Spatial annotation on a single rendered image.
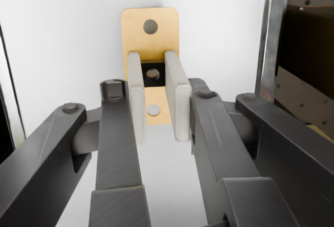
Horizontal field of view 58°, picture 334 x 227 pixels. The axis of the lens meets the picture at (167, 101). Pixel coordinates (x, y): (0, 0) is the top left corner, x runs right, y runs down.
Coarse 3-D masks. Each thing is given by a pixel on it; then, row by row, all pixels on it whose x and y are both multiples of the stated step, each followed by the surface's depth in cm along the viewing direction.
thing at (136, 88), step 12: (132, 60) 18; (132, 72) 16; (132, 84) 14; (132, 96) 14; (144, 96) 14; (132, 108) 14; (144, 108) 14; (144, 120) 14; (144, 132) 14; (144, 144) 15
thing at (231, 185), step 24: (192, 96) 13; (216, 96) 13; (216, 120) 11; (192, 144) 14; (216, 144) 10; (240, 144) 10; (216, 168) 8; (240, 168) 8; (216, 192) 8; (240, 192) 7; (264, 192) 7; (216, 216) 8; (240, 216) 6; (264, 216) 6; (288, 216) 6
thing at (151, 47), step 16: (128, 16) 19; (144, 16) 19; (160, 16) 20; (176, 16) 20; (128, 32) 20; (144, 32) 20; (160, 32) 20; (176, 32) 20; (128, 48) 20; (144, 48) 20; (160, 48) 20; (176, 48) 20; (144, 64) 20; (160, 64) 20; (144, 80) 20; (160, 80) 20; (160, 96) 22; (160, 112) 22
